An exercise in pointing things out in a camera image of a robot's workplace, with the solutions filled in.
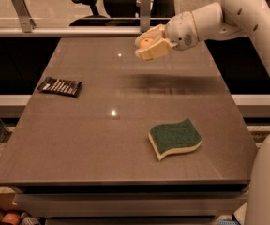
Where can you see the orange fruit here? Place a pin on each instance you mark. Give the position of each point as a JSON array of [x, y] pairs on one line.
[[145, 42]]

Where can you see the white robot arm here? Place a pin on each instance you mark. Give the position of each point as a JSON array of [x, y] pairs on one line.
[[223, 20]]

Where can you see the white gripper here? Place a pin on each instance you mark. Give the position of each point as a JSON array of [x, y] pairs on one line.
[[181, 32]]

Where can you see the orange ball under table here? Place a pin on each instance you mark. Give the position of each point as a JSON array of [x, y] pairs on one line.
[[13, 218]]

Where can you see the glass barrier rail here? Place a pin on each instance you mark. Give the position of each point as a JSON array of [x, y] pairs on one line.
[[89, 27]]

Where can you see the black rxbar chocolate wrapper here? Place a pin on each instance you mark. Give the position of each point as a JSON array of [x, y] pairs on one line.
[[60, 87]]

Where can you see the black office chair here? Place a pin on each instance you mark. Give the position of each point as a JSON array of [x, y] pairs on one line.
[[125, 13]]

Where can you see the left metal rail bracket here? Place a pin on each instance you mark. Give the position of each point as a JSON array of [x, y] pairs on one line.
[[26, 21]]

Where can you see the middle metal rail bracket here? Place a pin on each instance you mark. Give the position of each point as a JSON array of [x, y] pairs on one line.
[[145, 15]]

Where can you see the green yellow sponge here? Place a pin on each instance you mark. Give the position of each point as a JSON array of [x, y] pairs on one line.
[[174, 138]]

